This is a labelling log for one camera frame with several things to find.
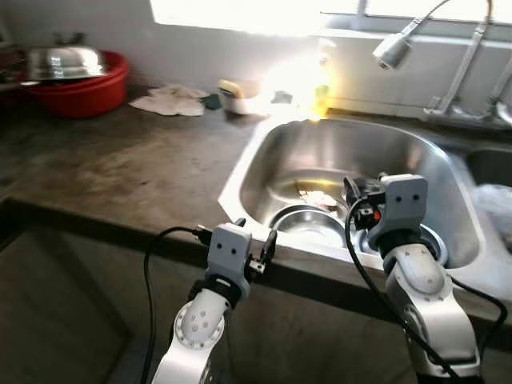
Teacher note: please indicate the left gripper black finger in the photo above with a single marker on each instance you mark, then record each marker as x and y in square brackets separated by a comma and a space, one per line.
[270, 244]
[239, 222]

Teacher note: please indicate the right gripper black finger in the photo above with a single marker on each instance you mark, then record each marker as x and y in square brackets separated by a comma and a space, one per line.
[350, 188]

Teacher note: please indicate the shallow stainless steel bowl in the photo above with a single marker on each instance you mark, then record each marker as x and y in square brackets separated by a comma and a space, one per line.
[308, 224]
[436, 244]

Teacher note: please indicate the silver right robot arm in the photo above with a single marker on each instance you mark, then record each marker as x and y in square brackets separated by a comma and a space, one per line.
[424, 280]

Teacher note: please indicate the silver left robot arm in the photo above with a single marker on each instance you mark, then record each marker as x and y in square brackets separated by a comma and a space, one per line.
[196, 328]

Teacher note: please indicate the stainless steel kitchen sink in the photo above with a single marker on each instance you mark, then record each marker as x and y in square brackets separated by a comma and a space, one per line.
[360, 152]

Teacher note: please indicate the green scrub pad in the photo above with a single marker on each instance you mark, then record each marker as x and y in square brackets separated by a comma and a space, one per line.
[212, 102]

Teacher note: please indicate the clear plastic bag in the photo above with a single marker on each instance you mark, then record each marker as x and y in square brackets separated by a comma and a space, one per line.
[496, 208]

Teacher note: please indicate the crumpled white cloth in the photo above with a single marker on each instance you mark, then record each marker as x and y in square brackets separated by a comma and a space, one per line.
[172, 102]

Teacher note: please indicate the chrome flexible spray tap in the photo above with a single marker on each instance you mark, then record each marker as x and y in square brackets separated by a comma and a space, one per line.
[392, 52]

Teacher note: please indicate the chrome sink faucet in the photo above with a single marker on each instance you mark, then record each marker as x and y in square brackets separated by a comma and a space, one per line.
[460, 80]

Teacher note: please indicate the red plastic basin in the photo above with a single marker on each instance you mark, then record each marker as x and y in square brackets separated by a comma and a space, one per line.
[80, 100]

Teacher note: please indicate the bright window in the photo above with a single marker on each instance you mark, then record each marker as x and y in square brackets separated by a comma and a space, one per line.
[240, 12]

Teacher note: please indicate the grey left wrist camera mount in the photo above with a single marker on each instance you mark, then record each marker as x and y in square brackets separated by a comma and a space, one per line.
[228, 248]

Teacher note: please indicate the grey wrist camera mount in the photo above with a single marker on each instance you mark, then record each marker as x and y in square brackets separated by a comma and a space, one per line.
[228, 248]
[404, 200]

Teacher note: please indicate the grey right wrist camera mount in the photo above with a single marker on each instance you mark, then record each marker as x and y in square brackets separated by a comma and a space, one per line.
[404, 200]

